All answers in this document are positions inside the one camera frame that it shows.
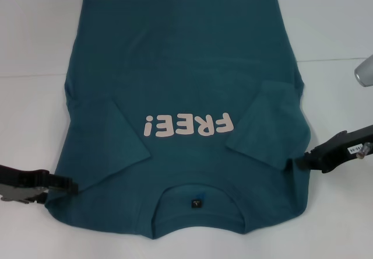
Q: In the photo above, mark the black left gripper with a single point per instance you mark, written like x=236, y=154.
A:
x=20, y=184

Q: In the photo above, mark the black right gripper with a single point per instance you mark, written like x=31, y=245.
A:
x=344, y=151

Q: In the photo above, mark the teal t-shirt with FREE print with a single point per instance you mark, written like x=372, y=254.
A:
x=189, y=66

